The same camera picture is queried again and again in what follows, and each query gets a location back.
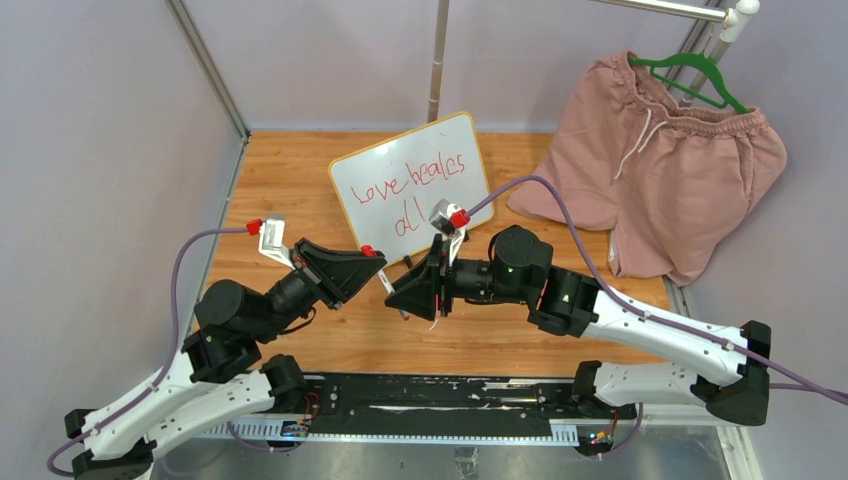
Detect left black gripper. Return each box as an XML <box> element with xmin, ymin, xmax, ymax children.
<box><xmin>254</xmin><ymin>237</ymin><xmax>389</xmax><ymax>343</ymax></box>

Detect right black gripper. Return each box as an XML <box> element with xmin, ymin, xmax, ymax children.
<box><xmin>384</xmin><ymin>235</ymin><xmax>531</xmax><ymax>323</ymax></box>

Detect yellow framed whiteboard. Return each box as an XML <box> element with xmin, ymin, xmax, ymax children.
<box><xmin>328</xmin><ymin>111</ymin><xmax>490</xmax><ymax>264</ymax></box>

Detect red white marker pen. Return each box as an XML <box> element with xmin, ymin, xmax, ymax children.
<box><xmin>377</xmin><ymin>269</ymin><xmax>410</xmax><ymax>321</ymax></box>

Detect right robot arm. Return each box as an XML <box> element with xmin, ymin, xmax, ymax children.
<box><xmin>385</xmin><ymin>225</ymin><xmax>771</xmax><ymax>426</ymax></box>

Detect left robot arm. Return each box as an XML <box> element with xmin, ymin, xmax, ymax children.
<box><xmin>65</xmin><ymin>221</ymin><xmax>386</xmax><ymax>479</ymax></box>

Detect pink shorts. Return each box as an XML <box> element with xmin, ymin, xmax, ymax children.
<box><xmin>507</xmin><ymin>51</ymin><xmax>788</xmax><ymax>286</ymax></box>

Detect green clothes hanger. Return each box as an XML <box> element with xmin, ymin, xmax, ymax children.
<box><xmin>627</xmin><ymin>52</ymin><xmax>753</xmax><ymax>115</ymax></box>

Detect white metal clothes rack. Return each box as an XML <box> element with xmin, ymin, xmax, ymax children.
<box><xmin>426</xmin><ymin>1</ymin><xmax>759</xmax><ymax>132</ymax></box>

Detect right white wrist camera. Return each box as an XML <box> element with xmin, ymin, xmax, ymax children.
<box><xmin>429</xmin><ymin>199</ymin><xmax>470</xmax><ymax>266</ymax></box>

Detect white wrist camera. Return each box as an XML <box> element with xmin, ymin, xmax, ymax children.
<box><xmin>258</xmin><ymin>214</ymin><xmax>294</xmax><ymax>269</ymax></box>
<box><xmin>429</xmin><ymin>199</ymin><xmax>470</xmax><ymax>266</ymax></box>

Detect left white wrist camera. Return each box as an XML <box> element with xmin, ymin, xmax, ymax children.
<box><xmin>258</xmin><ymin>214</ymin><xmax>294</xmax><ymax>269</ymax></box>

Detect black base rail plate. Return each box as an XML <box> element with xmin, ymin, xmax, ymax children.
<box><xmin>142</xmin><ymin>370</ymin><xmax>743</xmax><ymax>458</ymax></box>

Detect grey aluminium corner post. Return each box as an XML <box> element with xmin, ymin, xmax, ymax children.
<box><xmin>164</xmin><ymin>0</ymin><xmax>250</xmax><ymax>145</ymax></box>

